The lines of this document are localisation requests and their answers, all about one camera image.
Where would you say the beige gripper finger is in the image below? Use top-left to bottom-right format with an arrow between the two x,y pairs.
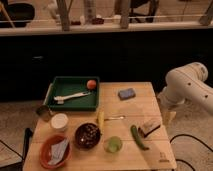
162,109 -> 176,126

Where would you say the green plastic cup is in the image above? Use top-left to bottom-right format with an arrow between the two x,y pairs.
103,136 -> 123,153

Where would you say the white dish brush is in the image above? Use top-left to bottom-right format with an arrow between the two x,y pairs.
53,92 -> 91,104

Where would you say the blue sponge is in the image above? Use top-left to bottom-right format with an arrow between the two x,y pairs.
118,88 -> 136,100

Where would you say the black floor cable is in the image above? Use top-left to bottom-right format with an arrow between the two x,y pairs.
169,133 -> 213,171

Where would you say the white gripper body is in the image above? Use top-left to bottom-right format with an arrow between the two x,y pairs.
157,87 -> 185,110

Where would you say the dark bowl with beans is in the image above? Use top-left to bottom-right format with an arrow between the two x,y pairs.
74,123 -> 101,150

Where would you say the small metal cup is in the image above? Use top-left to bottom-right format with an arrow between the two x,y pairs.
36,105 -> 52,122

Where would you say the green cucumber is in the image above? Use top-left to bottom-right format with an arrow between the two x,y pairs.
130,125 -> 149,150

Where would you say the wooden block brush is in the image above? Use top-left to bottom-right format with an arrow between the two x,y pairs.
138,119 -> 161,138

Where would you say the orange bowl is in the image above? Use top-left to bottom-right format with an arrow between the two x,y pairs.
39,134 -> 71,169

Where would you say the white round container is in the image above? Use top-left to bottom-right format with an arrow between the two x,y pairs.
50,113 -> 69,131

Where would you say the white paper packet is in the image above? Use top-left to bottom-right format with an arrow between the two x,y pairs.
48,139 -> 69,165

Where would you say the metal spoon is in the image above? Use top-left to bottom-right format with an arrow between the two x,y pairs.
104,116 -> 125,121

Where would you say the orange ball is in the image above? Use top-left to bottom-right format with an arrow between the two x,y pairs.
87,80 -> 97,90

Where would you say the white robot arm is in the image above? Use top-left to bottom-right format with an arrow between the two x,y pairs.
157,62 -> 213,126

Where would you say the green plastic tray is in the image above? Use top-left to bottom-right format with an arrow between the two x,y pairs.
44,76 -> 99,111

